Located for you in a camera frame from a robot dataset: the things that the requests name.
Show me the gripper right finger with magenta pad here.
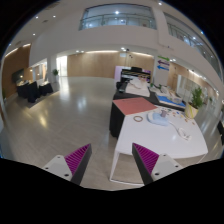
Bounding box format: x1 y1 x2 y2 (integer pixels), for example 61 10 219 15
132 143 182 185

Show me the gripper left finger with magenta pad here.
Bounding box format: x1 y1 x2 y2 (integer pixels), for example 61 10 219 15
43 144 92 185

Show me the pink cup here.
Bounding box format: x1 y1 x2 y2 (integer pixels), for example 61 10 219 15
161 110 167 118

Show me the pink topped black table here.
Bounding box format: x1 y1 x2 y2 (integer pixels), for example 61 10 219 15
109 97 156 138

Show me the blue topped table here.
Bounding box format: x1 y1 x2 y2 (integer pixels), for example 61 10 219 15
155 93 185 110

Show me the potted green plant yellow pot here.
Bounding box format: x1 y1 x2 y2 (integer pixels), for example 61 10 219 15
185 87 203 119

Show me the white cloth covered table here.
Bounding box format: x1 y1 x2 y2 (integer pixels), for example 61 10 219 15
125 78 150 97

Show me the black draped tables left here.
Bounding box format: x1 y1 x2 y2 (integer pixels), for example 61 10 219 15
17 81 53 103

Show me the distant potted plant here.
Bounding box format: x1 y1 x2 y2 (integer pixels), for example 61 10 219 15
52 69 59 82

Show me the directional arrow sign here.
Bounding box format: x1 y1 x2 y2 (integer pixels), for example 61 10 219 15
157 56 170 71

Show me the white cable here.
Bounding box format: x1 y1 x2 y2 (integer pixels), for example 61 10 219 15
165 119 183 132

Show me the wall television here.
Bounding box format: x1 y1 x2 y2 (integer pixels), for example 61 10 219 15
12 69 24 83

